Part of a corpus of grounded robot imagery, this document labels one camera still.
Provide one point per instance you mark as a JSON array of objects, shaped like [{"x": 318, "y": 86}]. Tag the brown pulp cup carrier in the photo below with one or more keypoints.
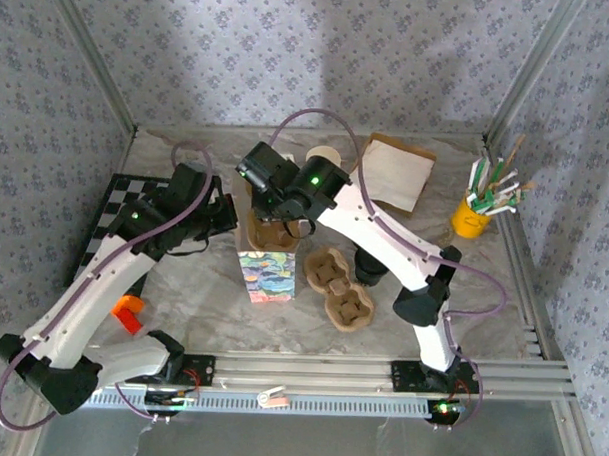
[
  {"x": 271, "y": 239},
  {"x": 339, "y": 294}
]

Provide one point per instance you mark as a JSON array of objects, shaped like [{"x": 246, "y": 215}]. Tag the coffee cup with black lid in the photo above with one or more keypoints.
[{"x": 369, "y": 274}]

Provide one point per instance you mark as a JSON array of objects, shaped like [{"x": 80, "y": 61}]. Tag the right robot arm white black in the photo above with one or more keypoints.
[{"x": 384, "y": 231}]

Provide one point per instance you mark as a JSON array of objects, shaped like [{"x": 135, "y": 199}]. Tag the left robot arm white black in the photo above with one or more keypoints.
[{"x": 82, "y": 300}]

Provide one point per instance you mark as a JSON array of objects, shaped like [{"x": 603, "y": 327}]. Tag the stack of paper cups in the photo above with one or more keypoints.
[{"x": 324, "y": 152}]

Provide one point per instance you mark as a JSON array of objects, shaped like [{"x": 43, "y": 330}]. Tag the black grey checkerboard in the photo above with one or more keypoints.
[{"x": 105, "y": 206}]

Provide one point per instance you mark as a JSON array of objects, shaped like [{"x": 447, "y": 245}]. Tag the orange plastic block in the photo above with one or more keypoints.
[{"x": 127, "y": 314}]

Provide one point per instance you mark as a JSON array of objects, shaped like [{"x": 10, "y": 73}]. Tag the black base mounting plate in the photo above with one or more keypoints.
[
  {"x": 204, "y": 369},
  {"x": 404, "y": 376}
]

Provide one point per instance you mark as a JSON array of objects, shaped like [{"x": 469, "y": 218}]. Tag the small circuit board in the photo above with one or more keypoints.
[
  {"x": 171, "y": 399},
  {"x": 445, "y": 409}
]

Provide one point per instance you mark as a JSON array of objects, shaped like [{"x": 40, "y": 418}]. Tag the green white wrapped straw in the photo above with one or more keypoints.
[
  {"x": 496, "y": 174},
  {"x": 477, "y": 174}
]

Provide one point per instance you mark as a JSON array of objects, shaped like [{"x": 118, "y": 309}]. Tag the white and pink clip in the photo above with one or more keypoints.
[{"x": 268, "y": 398}]

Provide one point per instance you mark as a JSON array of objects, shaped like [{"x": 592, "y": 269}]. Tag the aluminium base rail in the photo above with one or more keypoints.
[{"x": 304, "y": 370}]

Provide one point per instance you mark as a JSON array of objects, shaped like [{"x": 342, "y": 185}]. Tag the aluminium side rail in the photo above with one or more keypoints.
[{"x": 528, "y": 281}]

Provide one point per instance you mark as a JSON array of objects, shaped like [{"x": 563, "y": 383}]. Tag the aluminium frame post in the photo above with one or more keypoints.
[{"x": 530, "y": 71}]

